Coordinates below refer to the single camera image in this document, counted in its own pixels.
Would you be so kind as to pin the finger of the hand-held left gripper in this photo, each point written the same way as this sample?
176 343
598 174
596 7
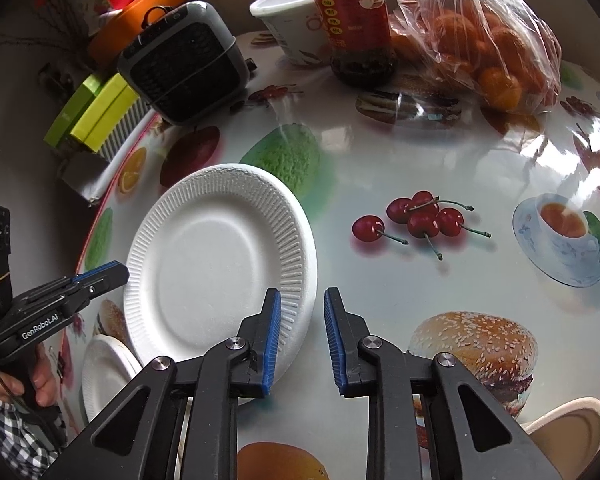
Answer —
92 294
102 272

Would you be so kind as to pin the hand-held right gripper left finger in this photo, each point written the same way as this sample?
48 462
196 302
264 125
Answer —
274 340

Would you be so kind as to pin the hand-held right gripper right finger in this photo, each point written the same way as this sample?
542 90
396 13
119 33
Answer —
332 340

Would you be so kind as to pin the small white foam plate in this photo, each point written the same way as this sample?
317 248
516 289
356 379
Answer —
105 375

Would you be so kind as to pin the large white foam plate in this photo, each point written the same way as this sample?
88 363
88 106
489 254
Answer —
205 260

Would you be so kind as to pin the beige paper bowl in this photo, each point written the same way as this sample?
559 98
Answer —
570 430

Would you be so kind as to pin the person's left forearm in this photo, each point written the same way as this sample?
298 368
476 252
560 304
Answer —
5 425

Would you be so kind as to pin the person's left hand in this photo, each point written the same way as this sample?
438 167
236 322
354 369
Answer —
45 377

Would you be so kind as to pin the white ribbed panel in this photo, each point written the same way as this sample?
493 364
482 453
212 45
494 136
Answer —
125 130

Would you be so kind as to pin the dark green box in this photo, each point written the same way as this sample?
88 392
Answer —
67 120

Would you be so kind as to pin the lime green box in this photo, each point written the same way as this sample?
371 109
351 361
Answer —
105 115

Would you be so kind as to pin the fruit print tablecloth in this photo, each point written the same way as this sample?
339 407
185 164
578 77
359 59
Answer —
380 160

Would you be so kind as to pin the small grey desk heater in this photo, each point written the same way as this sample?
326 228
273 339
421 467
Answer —
180 60

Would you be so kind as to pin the orange plastic container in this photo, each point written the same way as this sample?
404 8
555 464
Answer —
145 10

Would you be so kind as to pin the white plastic cup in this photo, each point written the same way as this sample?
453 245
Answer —
290 25

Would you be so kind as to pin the glass sauce jar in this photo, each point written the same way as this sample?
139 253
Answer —
355 25

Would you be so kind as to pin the plastic bag of oranges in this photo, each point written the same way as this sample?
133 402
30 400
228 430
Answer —
480 45

